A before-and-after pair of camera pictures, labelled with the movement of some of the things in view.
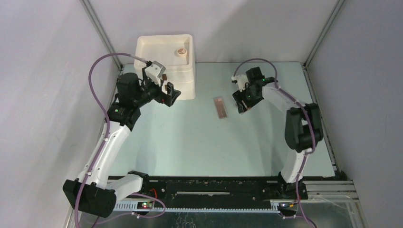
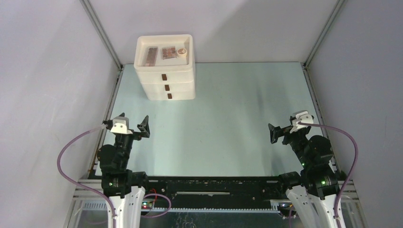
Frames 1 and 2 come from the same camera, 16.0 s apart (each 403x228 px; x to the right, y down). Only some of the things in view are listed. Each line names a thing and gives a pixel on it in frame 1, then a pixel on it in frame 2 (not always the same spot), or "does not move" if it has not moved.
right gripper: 239,96 → 275,131
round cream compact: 182,52 does not move
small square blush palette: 240,109 → 169,52
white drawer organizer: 176,53 does not move
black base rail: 223,192 does not move
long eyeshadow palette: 220,107 → 151,57
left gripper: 167,99 → 143,128
